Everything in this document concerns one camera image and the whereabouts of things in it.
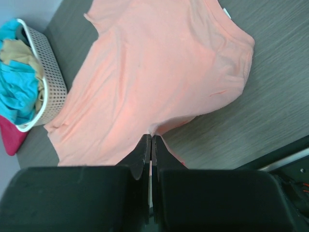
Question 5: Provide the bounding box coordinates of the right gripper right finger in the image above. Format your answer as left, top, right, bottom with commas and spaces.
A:
152, 136, 302, 232

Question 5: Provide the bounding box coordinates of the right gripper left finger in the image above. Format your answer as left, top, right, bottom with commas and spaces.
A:
0, 135, 151, 232

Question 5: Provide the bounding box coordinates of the salmon pink t-shirt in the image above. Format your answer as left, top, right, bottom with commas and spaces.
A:
45, 0, 255, 166

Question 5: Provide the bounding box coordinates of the folded red t-shirt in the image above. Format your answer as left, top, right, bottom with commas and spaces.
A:
0, 116, 28, 156

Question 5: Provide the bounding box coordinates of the turquoise blue t-shirt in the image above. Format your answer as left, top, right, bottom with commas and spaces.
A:
0, 19, 38, 125

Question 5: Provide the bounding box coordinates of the white perforated laundry basket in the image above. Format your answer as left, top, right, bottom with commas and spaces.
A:
16, 18, 68, 132

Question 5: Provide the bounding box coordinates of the beige t-shirt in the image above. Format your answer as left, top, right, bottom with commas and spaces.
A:
0, 39, 44, 113

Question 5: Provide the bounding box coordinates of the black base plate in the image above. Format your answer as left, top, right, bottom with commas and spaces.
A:
238, 136, 309, 220

